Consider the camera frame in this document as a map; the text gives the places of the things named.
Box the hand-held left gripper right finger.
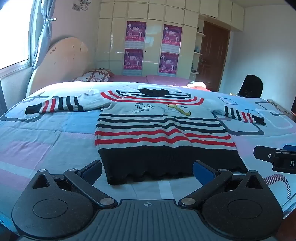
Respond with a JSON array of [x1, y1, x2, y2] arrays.
[[179, 160, 266, 207]]

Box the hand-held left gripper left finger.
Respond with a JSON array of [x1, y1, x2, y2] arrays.
[[31, 160, 118, 209]]

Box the striped knit sweater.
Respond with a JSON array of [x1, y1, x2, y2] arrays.
[[25, 88, 266, 185]]

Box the bed with blue patterned sheet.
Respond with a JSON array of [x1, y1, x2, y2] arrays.
[[0, 81, 296, 224]]

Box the black chair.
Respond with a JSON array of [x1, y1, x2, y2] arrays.
[[236, 75, 264, 98]]

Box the red and white garment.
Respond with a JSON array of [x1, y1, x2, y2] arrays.
[[186, 81, 207, 89]]

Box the patterned pillow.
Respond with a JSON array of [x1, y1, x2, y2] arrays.
[[73, 68, 115, 82]]

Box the pink bed sheet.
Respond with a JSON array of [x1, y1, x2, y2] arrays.
[[108, 74, 210, 91]]

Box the brown wooden door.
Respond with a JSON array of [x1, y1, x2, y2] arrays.
[[199, 21, 231, 92]]

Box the cream rounded headboard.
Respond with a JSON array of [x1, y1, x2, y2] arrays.
[[26, 37, 90, 96]]

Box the cream corner shelves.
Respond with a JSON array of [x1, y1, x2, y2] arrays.
[[190, 27, 206, 80]]

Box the blue-grey curtain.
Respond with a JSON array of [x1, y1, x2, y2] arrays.
[[29, 0, 57, 70]]

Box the cream glossy wardrobe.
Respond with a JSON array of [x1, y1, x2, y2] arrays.
[[95, 0, 245, 78]]

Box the bright window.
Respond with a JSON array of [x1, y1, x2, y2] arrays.
[[0, 0, 38, 70]]

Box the purple wall poster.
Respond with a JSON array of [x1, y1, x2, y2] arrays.
[[158, 51, 179, 75], [125, 21, 147, 48], [123, 48, 144, 76], [162, 24, 183, 52]]

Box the crystal wall lamp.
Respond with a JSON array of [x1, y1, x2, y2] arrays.
[[72, 0, 90, 11]]

